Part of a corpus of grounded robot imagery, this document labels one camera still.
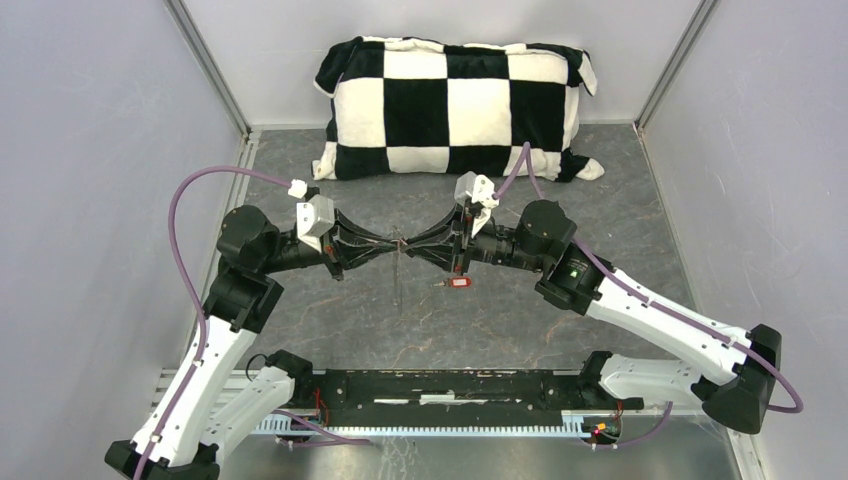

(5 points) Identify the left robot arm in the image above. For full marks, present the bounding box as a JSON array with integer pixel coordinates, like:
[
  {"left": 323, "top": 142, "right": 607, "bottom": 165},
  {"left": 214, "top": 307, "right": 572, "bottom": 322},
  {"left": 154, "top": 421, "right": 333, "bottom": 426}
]
[{"left": 105, "top": 202, "right": 396, "bottom": 479}]

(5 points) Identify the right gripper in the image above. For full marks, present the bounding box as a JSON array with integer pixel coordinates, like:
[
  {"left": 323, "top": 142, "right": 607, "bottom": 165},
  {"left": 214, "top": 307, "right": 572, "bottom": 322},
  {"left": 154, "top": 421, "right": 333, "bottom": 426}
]
[{"left": 404, "top": 200, "right": 548, "bottom": 276}]

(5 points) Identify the black and white checkered pillow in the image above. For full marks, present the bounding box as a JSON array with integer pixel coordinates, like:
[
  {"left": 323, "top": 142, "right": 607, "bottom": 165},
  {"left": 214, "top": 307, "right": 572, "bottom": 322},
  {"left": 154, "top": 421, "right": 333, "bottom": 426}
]
[{"left": 311, "top": 36, "right": 604, "bottom": 182}]

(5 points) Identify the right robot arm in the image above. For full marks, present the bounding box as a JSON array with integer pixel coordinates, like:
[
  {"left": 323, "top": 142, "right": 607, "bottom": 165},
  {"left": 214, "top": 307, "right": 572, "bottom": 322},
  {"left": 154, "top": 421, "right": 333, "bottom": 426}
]
[{"left": 401, "top": 200, "right": 782, "bottom": 435}]

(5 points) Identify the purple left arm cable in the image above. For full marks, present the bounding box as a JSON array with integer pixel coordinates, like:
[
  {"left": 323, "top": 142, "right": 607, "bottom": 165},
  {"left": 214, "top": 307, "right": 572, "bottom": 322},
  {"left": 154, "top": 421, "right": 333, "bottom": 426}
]
[{"left": 132, "top": 166, "right": 296, "bottom": 480}]

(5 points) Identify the white slotted cable duct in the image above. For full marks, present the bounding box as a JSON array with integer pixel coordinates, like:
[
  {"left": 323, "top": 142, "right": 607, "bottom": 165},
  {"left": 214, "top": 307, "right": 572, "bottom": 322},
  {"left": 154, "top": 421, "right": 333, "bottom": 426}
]
[{"left": 251, "top": 414, "right": 590, "bottom": 439}]

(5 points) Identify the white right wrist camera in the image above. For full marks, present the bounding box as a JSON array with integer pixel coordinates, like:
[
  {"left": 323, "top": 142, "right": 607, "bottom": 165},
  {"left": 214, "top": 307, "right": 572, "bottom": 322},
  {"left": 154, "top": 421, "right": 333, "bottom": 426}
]
[{"left": 454, "top": 172, "right": 499, "bottom": 238}]

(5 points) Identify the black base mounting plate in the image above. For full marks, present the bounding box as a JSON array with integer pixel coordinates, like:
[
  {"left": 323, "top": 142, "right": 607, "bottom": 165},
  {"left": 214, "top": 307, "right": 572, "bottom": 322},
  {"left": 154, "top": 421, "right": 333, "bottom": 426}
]
[{"left": 282, "top": 369, "right": 645, "bottom": 428}]

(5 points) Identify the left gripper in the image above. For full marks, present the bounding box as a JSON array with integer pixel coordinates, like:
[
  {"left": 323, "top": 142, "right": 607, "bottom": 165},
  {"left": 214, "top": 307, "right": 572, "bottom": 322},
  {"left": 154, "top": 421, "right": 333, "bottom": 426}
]
[{"left": 259, "top": 207, "right": 398, "bottom": 281}]

